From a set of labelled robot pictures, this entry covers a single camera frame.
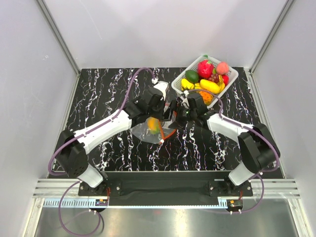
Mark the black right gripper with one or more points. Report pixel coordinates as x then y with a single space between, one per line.
175 106

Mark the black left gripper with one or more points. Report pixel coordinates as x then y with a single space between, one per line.
162 103

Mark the yellow orange papaya toy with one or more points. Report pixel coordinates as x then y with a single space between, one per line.
153 125

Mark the clear zip top bag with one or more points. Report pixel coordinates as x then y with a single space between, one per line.
140 130

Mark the green avocado toy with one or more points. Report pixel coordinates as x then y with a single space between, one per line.
192 76

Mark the pink peach toy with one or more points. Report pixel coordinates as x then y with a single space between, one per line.
222 68

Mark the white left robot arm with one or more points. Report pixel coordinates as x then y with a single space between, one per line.
72 155

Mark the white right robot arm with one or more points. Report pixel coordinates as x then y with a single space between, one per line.
257 147

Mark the orange pineapple toy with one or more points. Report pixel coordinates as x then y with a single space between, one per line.
207 97

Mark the yellow banana toy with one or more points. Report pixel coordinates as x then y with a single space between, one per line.
221 83

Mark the purple grape bunch toy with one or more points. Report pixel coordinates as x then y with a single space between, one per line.
214 78

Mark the red dragon fruit toy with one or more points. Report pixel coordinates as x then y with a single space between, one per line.
205 69

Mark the red strawberry toy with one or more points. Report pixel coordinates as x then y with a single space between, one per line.
225 79

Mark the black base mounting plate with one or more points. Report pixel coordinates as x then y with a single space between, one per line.
201 189

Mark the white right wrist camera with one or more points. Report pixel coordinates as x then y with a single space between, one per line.
185 97

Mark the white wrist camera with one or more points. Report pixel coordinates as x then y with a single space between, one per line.
185 97
161 86

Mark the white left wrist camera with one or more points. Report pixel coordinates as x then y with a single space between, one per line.
161 86

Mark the aluminium frame rail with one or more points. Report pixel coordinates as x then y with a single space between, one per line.
275 188

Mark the white slotted cable duct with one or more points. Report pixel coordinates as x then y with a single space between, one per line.
75 203

